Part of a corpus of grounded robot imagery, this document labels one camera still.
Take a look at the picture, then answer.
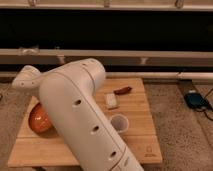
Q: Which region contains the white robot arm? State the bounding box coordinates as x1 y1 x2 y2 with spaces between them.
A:
12 58 144 171

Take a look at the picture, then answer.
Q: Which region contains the wooden cutting board table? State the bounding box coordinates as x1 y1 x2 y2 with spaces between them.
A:
8 78 162 167

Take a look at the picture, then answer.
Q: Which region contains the brown sausage-shaped item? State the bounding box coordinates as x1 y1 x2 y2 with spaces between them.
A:
113 86 132 95

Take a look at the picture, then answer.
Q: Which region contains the black cable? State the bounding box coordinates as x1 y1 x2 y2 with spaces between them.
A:
196 87 213 122

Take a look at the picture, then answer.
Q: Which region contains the long metal shelf rail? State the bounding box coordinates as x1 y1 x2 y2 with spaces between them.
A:
0 48 213 67

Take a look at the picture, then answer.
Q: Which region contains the blue power adapter box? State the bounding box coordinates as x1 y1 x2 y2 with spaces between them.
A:
184 92 208 109

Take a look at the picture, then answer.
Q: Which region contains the white folded napkin packet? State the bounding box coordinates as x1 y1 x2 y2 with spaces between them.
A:
105 93 118 109

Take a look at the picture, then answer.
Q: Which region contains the orange ceramic bowl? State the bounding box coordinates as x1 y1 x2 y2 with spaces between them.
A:
28 103 52 134

